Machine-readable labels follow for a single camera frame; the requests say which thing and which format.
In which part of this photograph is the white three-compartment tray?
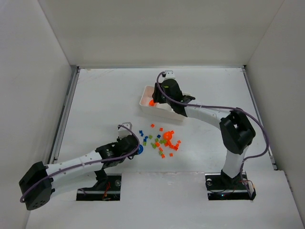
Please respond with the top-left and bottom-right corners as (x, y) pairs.
(139, 85), (185, 121)

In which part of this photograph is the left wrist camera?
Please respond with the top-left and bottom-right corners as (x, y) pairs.
(118, 122), (132, 139)

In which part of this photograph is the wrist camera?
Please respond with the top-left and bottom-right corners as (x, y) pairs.
(162, 70), (175, 79)
(118, 122), (132, 139)

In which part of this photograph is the left aluminium table rail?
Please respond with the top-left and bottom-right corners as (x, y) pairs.
(47, 65), (80, 164)

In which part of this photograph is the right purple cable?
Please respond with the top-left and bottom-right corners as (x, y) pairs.
(156, 71), (270, 172)

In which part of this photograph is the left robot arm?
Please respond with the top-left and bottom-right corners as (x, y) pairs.
(19, 135), (143, 211)

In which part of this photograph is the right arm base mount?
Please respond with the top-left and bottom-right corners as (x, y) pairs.
(205, 172), (256, 201)

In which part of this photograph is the right aluminium table rail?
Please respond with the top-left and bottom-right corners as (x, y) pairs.
(242, 65), (278, 171)

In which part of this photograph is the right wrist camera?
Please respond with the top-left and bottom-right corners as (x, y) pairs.
(162, 70), (175, 79)

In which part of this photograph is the aluminium table rail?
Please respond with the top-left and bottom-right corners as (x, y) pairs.
(242, 65), (278, 171)
(47, 65), (80, 164)

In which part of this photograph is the purple cable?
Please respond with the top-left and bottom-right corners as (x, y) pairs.
(156, 71), (270, 172)
(20, 124), (141, 203)

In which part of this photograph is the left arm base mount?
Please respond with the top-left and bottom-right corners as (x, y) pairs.
(76, 174), (122, 201)

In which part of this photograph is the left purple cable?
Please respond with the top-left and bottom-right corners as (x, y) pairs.
(20, 124), (141, 203)

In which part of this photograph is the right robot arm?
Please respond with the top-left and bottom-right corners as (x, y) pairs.
(152, 79), (256, 184)

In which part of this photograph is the orange round lego assembly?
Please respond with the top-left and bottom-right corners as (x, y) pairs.
(163, 130), (175, 141)

